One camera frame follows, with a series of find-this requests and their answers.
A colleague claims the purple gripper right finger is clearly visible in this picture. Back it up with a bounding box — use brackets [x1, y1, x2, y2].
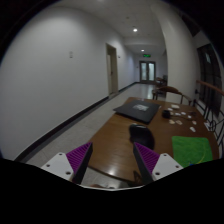
[132, 141, 184, 186]

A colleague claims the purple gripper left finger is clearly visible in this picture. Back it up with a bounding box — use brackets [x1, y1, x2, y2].
[41, 141, 94, 185]

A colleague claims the black computer mouse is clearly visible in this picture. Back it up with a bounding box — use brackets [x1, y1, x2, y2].
[129, 123, 155, 150]

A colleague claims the black mouse pad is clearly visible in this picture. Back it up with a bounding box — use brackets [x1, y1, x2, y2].
[114, 100, 160, 124]

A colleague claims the green cloth mat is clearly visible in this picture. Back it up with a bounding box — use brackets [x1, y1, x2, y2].
[172, 136, 213, 168]

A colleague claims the small black box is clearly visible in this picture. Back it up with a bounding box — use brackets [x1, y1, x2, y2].
[162, 110, 171, 119]

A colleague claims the wooden chair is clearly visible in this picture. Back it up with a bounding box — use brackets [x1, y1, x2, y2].
[152, 86, 192, 106]

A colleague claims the glass double door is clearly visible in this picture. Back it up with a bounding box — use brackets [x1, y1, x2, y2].
[140, 61, 156, 83]

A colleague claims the wooden handrail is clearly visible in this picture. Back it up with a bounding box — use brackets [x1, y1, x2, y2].
[196, 80, 224, 96]

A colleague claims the green exit sign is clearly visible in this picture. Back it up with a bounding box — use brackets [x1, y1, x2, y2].
[143, 54, 151, 58]

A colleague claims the side door in wall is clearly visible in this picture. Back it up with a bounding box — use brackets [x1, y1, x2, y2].
[106, 44, 118, 95]

